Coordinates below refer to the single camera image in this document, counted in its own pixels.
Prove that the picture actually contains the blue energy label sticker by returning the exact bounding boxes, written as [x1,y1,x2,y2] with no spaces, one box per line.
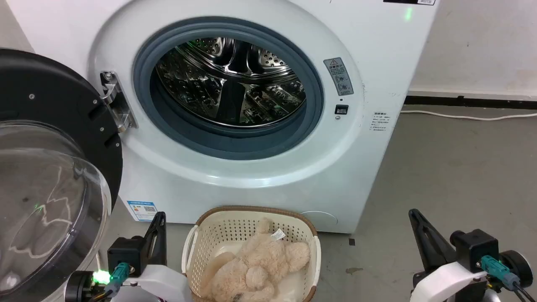
[127,200,159,222]

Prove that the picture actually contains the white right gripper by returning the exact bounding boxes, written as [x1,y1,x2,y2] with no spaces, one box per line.
[409,208,489,302]

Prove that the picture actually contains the teal plug left gripper cable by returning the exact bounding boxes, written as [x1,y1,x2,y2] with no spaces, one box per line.
[87,262,131,302]

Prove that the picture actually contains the teal plug gripper cable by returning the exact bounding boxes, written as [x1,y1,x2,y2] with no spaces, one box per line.
[87,262,131,302]
[478,255,537,302]

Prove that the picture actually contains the cream plastic laundry basket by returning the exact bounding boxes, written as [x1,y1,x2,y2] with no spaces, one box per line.
[181,206,322,302]

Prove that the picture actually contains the metal door hinge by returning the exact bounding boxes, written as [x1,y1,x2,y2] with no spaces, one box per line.
[100,71,138,133]

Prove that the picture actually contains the grey rubber door gasket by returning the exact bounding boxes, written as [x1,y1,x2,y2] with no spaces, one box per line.
[133,17,325,160]

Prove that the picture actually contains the small printed text sticker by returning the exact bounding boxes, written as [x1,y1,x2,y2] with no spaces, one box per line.
[370,111,392,133]

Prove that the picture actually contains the beige plush teddy bear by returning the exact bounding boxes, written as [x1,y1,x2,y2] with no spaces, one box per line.
[200,218,311,302]

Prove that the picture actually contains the white front-load washing machine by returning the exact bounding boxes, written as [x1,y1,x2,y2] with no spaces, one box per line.
[6,0,441,234]

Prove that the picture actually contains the round white filter cover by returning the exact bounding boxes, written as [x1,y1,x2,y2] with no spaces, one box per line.
[300,211,339,232]

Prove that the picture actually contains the steel washer drum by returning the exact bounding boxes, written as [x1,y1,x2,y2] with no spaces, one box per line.
[155,37,307,128]

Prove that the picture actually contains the black baseboard strip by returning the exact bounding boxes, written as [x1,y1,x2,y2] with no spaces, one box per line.
[404,96,537,110]

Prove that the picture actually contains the teal plug right gripper cable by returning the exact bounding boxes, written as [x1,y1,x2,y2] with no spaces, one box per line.
[478,255,537,302]

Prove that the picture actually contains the black round washer door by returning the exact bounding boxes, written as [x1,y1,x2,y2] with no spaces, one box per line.
[0,48,123,302]

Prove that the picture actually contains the white cable on floor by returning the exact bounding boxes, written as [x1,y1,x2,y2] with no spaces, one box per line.
[400,110,537,122]

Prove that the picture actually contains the grey warning sticker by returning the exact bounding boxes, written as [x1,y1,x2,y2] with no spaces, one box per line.
[323,57,354,96]

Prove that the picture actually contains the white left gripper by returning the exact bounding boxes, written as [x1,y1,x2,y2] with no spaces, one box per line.
[110,211,193,302]

